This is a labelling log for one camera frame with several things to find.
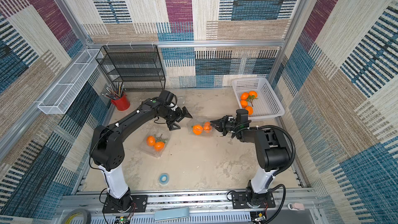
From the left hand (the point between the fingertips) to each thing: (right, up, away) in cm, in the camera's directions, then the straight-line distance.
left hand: (189, 121), depth 87 cm
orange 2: (+43, +17, +25) cm, 53 cm away
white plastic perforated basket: (+46, +13, +25) cm, 54 cm away
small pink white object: (+48, -35, -18) cm, 62 cm away
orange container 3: (-17, -14, +1) cm, 22 cm away
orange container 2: (-22, -11, +2) cm, 25 cm away
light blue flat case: (-6, -38, -18) cm, 43 cm away
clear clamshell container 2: (-18, -8, +10) cm, 22 cm away
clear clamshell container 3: (+6, -1, +10) cm, 12 cm away
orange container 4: (+4, -5, +1) cm, 6 cm away
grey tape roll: (-49, -39, -16) cm, 65 cm away
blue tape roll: (-13, -29, -6) cm, 32 cm away
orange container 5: (+10, -4, +3) cm, 11 cm away
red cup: (-49, +10, +24) cm, 55 cm away
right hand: (+13, -1, +3) cm, 13 cm away
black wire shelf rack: (-39, +35, +22) cm, 57 cm away
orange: (+36, +15, +22) cm, 45 cm away
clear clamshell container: (-40, +10, +24) cm, 48 cm away
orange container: (+35, +10, +17) cm, 40 cm away
